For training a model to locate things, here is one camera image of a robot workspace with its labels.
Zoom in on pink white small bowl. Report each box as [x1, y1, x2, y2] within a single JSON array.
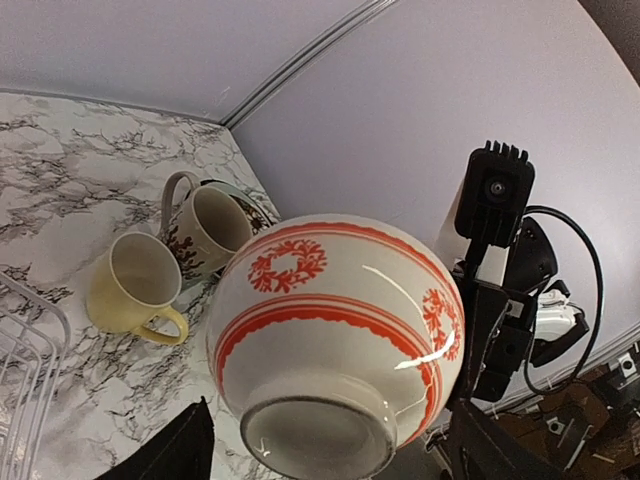
[[205, 214, 465, 479]]

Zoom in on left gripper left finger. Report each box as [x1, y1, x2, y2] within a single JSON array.
[[99, 397, 215, 480]]

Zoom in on black rimmed beige plate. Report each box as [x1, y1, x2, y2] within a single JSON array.
[[200, 179, 275, 235]]

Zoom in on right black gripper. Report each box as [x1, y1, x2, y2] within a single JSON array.
[[457, 274, 537, 400]]

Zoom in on white wire dish rack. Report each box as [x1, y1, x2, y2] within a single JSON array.
[[1, 274, 71, 479]]

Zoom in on right aluminium frame post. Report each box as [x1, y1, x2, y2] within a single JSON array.
[[220, 0, 397, 130]]

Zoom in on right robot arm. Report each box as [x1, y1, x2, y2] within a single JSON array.
[[455, 217, 590, 402]]

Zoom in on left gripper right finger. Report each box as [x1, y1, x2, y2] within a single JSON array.
[[447, 399, 562, 480]]

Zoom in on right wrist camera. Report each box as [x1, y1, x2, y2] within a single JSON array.
[[454, 140, 535, 285]]

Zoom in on yellow mug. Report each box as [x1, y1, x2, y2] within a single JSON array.
[[85, 232, 189, 345]]

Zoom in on green patterned tall mug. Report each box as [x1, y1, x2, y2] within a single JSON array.
[[158, 171, 253, 289]]

